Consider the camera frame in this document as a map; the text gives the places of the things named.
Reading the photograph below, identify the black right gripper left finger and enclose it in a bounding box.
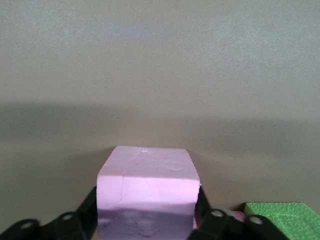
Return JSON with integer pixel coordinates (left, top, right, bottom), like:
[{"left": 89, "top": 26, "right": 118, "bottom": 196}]
[{"left": 0, "top": 186, "right": 99, "bottom": 240}]

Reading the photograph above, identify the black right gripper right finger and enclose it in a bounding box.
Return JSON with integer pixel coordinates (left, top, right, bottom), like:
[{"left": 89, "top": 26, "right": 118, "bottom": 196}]
[{"left": 187, "top": 186, "right": 291, "bottom": 240}]

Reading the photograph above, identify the green foam block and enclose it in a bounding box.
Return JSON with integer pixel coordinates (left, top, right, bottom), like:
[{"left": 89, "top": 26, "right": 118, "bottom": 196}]
[{"left": 243, "top": 201, "right": 320, "bottom": 240}]

